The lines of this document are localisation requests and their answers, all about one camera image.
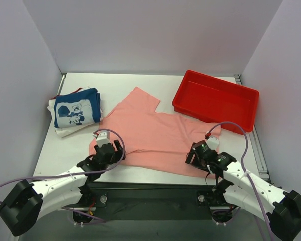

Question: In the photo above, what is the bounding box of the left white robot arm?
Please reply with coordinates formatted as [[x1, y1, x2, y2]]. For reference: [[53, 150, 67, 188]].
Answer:
[[0, 140, 125, 236]]

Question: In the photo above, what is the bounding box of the purple cable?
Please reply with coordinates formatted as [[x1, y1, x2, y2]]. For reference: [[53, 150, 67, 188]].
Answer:
[[0, 128, 126, 223], [205, 122, 276, 240]]

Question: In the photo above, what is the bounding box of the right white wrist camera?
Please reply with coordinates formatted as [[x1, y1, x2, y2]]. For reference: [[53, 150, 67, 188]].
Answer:
[[205, 134, 220, 151]]

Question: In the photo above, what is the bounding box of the red plastic bin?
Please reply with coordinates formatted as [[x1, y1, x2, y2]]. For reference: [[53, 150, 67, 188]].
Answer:
[[172, 70, 259, 132]]

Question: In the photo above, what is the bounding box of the right aluminium frame rail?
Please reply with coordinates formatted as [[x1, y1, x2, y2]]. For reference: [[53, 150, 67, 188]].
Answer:
[[234, 74, 274, 181]]

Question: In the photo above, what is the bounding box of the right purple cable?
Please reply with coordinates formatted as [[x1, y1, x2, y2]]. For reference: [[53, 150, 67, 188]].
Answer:
[[205, 122, 276, 240]]

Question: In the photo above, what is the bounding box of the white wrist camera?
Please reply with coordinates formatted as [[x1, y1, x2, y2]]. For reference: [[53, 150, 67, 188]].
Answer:
[[93, 131, 110, 148], [205, 134, 220, 151]]

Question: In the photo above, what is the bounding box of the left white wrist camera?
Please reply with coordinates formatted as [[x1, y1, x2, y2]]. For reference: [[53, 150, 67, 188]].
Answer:
[[93, 131, 110, 148]]

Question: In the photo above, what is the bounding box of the pink t shirt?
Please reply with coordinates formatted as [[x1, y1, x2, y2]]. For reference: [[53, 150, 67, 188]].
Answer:
[[100, 87, 213, 178]]

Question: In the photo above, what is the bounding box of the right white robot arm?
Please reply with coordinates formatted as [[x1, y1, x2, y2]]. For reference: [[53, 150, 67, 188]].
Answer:
[[185, 141, 301, 240]]

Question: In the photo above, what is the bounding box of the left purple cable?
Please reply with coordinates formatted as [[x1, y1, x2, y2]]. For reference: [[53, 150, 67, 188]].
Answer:
[[0, 128, 126, 223]]

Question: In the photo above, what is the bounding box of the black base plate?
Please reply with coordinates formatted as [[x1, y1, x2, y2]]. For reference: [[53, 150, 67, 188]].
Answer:
[[61, 180, 244, 225]]

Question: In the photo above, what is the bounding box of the folded blue printed t shirt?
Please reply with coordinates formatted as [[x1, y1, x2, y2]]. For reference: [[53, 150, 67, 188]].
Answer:
[[52, 87, 102, 128]]

